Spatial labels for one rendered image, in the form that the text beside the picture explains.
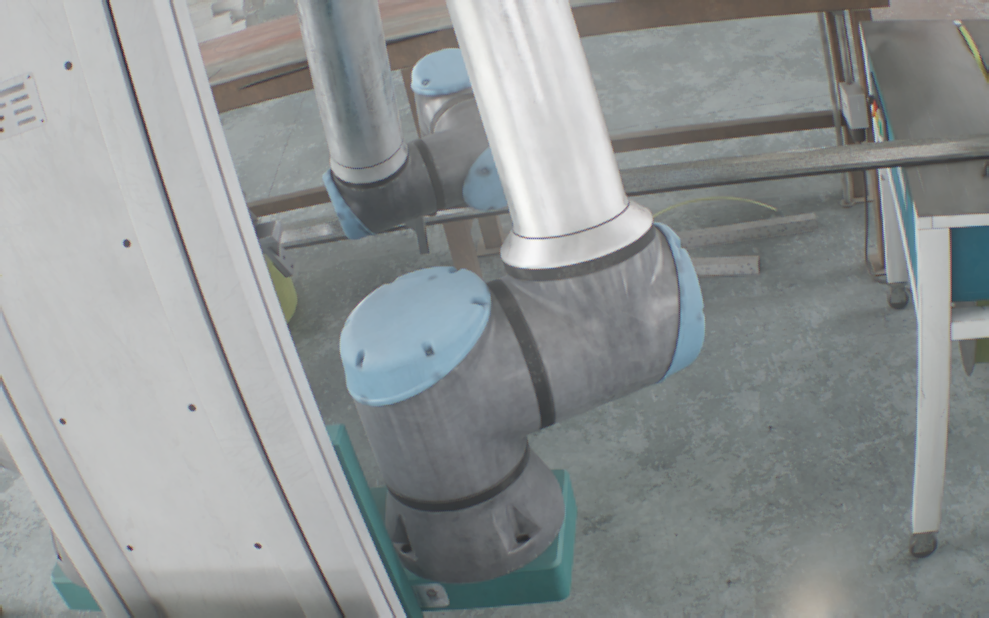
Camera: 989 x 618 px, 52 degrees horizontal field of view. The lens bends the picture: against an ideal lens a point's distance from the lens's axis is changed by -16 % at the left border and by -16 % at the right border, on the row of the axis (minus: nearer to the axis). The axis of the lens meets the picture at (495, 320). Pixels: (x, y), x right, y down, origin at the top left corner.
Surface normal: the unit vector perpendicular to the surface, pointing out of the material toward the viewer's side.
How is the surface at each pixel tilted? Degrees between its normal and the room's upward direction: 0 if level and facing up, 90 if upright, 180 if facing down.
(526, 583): 90
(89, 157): 90
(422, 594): 90
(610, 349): 76
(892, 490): 0
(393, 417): 90
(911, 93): 0
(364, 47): 110
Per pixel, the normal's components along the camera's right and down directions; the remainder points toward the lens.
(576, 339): 0.16, -0.03
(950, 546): -0.22, -0.82
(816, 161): -0.16, 0.32
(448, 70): -0.11, -0.63
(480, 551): 0.10, 0.18
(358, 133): 0.08, 0.79
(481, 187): 0.46, 0.72
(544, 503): 0.76, -0.23
